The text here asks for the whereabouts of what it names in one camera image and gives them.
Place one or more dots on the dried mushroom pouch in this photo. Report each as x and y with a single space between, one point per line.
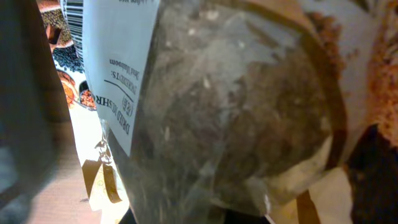
232 111

